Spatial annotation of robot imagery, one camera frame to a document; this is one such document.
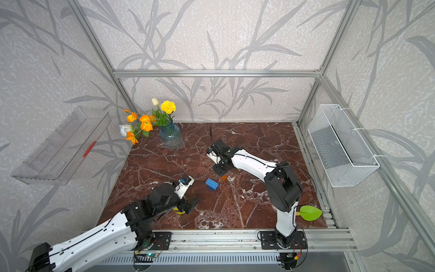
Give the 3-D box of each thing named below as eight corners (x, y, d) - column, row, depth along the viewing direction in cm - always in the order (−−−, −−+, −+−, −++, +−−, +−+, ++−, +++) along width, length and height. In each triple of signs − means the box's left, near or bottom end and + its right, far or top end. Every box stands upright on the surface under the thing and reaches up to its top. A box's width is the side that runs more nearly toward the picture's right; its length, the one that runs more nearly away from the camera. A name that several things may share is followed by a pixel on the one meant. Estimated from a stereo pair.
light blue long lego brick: (205, 187, 91) (204, 183, 87) (209, 181, 94) (208, 177, 89) (215, 193, 89) (214, 189, 85) (219, 187, 91) (219, 183, 87)
